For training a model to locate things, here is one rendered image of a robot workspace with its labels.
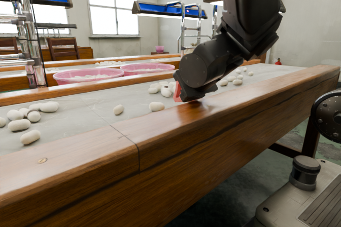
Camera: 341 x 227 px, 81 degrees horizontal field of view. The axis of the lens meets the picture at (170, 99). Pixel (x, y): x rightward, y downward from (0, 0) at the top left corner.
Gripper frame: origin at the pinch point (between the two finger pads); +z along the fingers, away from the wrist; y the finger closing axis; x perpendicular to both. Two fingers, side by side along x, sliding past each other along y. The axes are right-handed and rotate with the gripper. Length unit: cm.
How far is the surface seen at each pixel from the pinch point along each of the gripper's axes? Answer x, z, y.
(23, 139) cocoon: 0.0, 1.0, 32.1
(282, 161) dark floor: 54, 54, -118
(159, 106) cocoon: 1.2, -0.8, 6.6
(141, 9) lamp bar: -68, 35, -37
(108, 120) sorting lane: 0.3, 2.6, 17.5
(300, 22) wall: -108, 64, -442
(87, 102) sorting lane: -9.8, 14.9, 16.6
